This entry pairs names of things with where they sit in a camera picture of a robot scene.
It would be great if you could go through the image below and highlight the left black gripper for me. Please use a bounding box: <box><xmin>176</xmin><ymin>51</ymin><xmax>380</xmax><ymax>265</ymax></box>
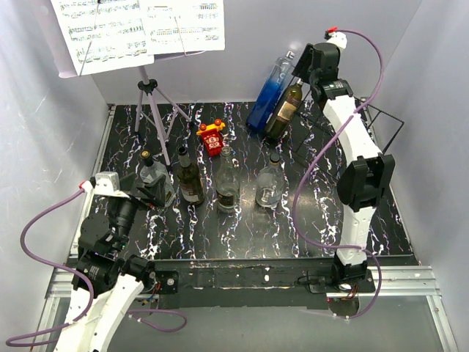
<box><xmin>109</xmin><ymin>172</ymin><xmax>165</xmax><ymax>250</ymax></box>

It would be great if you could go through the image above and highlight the small clear black-cap bottle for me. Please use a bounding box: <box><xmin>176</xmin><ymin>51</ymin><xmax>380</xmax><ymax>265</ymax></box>
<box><xmin>140</xmin><ymin>150</ymin><xmax>175</xmax><ymax>208</ymax></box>

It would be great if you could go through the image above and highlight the dark green wine bottle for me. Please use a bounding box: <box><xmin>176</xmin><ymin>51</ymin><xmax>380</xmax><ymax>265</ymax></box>
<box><xmin>177</xmin><ymin>147</ymin><xmax>204</xmax><ymax>205</ymax></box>

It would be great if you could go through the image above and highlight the green wine bottle silver neck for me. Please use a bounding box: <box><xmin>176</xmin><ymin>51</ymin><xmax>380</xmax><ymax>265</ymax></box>
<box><xmin>265</xmin><ymin>78</ymin><xmax>303</xmax><ymax>139</ymax></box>

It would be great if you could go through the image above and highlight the tall clear bottle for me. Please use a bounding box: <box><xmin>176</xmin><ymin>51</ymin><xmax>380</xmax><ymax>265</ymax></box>
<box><xmin>215</xmin><ymin>145</ymin><xmax>240</xmax><ymax>211</ymax></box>

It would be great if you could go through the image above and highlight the clear bottle with blue label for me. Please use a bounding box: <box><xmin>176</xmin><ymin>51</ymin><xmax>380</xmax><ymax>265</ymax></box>
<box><xmin>255</xmin><ymin>153</ymin><xmax>285</xmax><ymax>209</ymax></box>

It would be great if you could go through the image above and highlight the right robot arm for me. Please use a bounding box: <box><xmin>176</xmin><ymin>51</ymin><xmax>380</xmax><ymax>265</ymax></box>
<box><xmin>293</xmin><ymin>40</ymin><xmax>395</xmax><ymax>292</ymax></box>

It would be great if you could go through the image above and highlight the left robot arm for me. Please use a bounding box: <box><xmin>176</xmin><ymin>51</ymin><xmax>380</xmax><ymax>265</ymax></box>
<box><xmin>54</xmin><ymin>172</ymin><xmax>165</xmax><ymax>351</ymax></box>

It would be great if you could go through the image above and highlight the blue glass bottle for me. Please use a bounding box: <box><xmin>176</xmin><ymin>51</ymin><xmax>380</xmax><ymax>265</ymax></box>
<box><xmin>245</xmin><ymin>51</ymin><xmax>295</xmax><ymax>132</ymax></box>

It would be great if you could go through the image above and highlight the red yellow toy block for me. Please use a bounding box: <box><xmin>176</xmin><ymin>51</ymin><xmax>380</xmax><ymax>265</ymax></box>
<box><xmin>196</xmin><ymin>119</ymin><xmax>225</xmax><ymax>157</ymax></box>

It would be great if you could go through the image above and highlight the purple music stand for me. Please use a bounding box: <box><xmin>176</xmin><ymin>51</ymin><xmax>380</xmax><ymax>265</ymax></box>
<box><xmin>30</xmin><ymin>1</ymin><xmax>192</xmax><ymax>164</ymax></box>

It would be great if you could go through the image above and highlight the right sheet music page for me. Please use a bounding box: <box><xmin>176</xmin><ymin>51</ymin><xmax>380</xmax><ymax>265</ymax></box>
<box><xmin>139</xmin><ymin>0</ymin><xmax>225</xmax><ymax>55</ymax></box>

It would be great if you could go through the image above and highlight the sheet music page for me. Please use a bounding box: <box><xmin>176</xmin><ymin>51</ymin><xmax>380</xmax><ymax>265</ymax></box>
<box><xmin>51</xmin><ymin>1</ymin><xmax>154</xmax><ymax>76</ymax></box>
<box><xmin>139</xmin><ymin>0</ymin><xmax>225</xmax><ymax>55</ymax></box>

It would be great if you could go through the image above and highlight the left sheet music page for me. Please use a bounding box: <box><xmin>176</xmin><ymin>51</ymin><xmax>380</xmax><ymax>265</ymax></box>
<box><xmin>51</xmin><ymin>1</ymin><xmax>154</xmax><ymax>76</ymax></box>

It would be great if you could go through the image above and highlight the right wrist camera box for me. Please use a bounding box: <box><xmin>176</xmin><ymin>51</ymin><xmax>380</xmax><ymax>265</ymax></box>
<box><xmin>325</xmin><ymin>26</ymin><xmax>347</xmax><ymax>51</ymax></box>

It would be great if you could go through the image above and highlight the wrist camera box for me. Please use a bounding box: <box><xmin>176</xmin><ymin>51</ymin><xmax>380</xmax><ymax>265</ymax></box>
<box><xmin>325</xmin><ymin>26</ymin><xmax>347</xmax><ymax>51</ymax></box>
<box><xmin>94</xmin><ymin>172</ymin><xmax>120</xmax><ymax>196</ymax></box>

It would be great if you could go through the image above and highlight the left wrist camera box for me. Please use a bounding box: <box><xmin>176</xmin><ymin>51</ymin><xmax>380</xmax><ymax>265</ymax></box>
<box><xmin>94</xmin><ymin>172</ymin><xmax>120</xmax><ymax>196</ymax></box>

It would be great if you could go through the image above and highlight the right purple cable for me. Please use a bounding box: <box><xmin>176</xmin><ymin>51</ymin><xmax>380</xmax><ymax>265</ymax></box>
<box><xmin>292</xmin><ymin>28</ymin><xmax>385</xmax><ymax>319</ymax></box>

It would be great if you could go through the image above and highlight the black wire wine rack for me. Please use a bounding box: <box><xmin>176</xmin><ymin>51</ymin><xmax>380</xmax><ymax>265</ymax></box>
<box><xmin>252</xmin><ymin>65</ymin><xmax>406</xmax><ymax>166</ymax></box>

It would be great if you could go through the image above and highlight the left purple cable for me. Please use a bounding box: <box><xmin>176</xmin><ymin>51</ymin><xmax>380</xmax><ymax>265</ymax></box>
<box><xmin>5</xmin><ymin>181</ymin><xmax>95</xmax><ymax>348</ymax></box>

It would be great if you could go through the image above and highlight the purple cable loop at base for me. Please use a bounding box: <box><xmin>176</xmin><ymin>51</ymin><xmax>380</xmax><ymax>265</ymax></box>
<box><xmin>124</xmin><ymin>306</ymin><xmax>188</xmax><ymax>334</ymax></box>

